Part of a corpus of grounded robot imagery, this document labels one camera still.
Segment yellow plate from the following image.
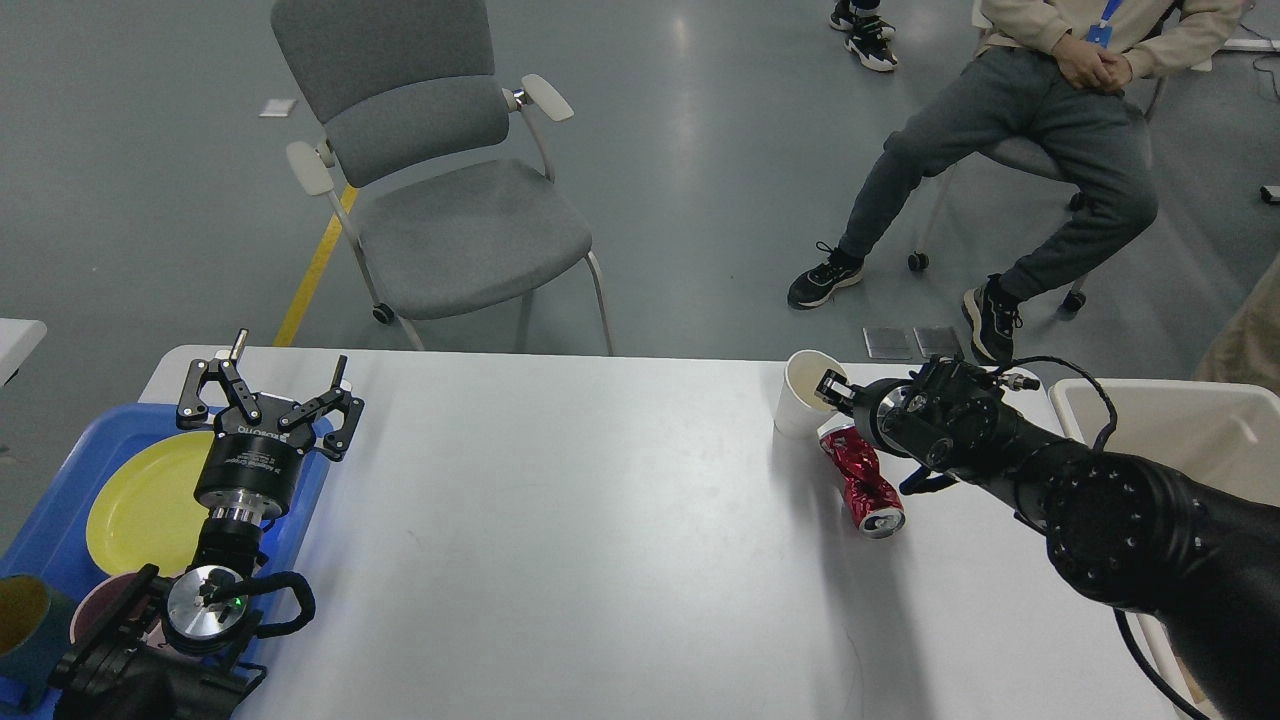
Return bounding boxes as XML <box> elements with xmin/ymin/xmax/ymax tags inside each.
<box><xmin>84</xmin><ymin>430</ymin><xmax>214</xmax><ymax>577</ymax></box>

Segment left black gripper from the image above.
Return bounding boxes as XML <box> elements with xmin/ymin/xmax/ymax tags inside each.
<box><xmin>175</xmin><ymin>328</ymin><xmax>365</xmax><ymax>521</ymax></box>

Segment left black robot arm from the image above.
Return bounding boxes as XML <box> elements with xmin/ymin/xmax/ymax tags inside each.
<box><xmin>49</xmin><ymin>331</ymin><xmax>365</xmax><ymax>719</ymax></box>

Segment dark teal mug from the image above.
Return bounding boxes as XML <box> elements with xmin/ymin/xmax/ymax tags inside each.
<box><xmin>1</xmin><ymin>574</ymin><xmax>76</xmax><ymax>716</ymax></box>

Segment white paper cup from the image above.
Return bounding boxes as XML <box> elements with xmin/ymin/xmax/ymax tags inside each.
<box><xmin>773</xmin><ymin>348</ymin><xmax>844</xmax><ymax>441</ymax></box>

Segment seated person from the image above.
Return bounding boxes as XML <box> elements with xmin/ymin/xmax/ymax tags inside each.
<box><xmin>787</xmin><ymin>1</ymin><xmax>1245</xmax><ymax>364</ymax></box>

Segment grey office chair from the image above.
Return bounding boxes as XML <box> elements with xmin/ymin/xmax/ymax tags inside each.
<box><xmin>270</xmin><ymin>1</ymin><xmax>614</xmax><ymax>352</ymax></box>

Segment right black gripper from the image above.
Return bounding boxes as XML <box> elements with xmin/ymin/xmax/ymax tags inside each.
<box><xmin>815</xmin><ymin>369</ymin><xmax>911</xmax><ymax>456</ymax></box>

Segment crushed red soda can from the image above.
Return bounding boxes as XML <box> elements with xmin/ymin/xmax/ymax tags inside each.
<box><xmin>818</xmin><ymin>424</ymin><xmax>906</xmax><ymax>539</ymax></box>

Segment tan cloth at right edge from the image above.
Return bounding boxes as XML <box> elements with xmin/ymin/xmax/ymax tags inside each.
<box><xmin>1193</xmin><ymin>258</ymin><xmax>1279</xmax><ymax>395</ymax></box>

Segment blue plastic tray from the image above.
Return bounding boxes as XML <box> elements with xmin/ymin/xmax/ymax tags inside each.
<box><xmin>3</xmin><ymin>404</ymin><xmax>325</xmax><ymax>719</ymax></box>

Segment beige plastic bin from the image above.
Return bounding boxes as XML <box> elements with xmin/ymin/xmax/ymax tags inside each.
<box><xmin>1050</xmin><ymin>379</ymin><xmax>1279</xmax><ymax>719</ymax></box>

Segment pink mug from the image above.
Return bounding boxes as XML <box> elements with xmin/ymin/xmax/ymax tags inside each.
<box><xmin>69</xmin><ymin>571</ymin><xmax>166</xmax><ymax>650</ymax></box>

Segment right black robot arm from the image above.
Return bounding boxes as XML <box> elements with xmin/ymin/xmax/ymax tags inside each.
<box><xmin>815</xmin><ymin>355</ymin><xmax>1279</xmax><ymax>719</ymax></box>

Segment white chair under person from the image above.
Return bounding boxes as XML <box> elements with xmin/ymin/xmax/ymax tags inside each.
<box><xmin>908</xmin><ymin>1</ymin><xmax>1212</xmax><ymax>316</ymax></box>

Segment passerby black white sneakers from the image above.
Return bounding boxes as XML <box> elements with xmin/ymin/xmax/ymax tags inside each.
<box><xmin>829</xmin><ymin>1</ymin><xmax>899</xmax><ymax>73</ymax></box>

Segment white side table corner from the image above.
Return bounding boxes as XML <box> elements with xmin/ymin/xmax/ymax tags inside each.
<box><xmin>0</xmin><ymin>318</ymin><xmax>49</xmax><ymax>387</ymax></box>

